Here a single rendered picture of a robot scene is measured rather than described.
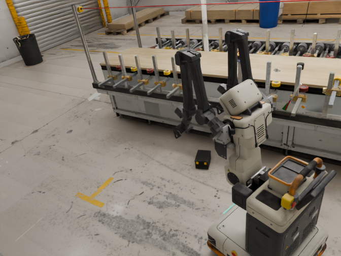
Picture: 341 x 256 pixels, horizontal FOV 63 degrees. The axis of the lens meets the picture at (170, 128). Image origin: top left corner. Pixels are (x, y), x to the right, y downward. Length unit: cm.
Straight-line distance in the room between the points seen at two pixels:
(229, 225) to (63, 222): 163
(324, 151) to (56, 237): 278
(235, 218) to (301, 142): 131
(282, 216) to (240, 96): 69
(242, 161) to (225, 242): 66
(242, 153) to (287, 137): 144
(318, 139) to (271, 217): 166
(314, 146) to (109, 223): 222
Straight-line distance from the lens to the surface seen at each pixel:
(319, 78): 303
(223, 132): 160
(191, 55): 156
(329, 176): 178
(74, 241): 288
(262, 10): 829
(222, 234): 225
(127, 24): 964
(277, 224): 172
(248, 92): 170
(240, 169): 190
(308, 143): 327
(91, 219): 297
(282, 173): 180
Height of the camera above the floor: 210
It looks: 32 degrees down
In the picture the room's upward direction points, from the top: 9 degrees counter-clockwise
